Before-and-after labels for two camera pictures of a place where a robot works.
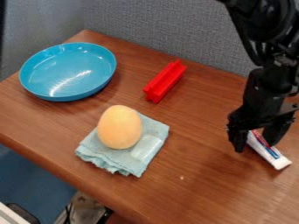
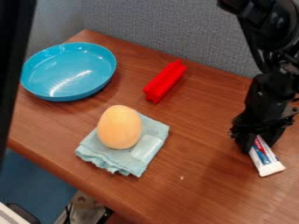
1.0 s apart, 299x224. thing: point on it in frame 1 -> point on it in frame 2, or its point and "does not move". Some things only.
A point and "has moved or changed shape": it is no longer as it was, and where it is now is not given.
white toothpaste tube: (270, 152) has moved or changed shape
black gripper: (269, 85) does not move
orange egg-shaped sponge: (119, 127) does not move
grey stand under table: (85, 210) does not move
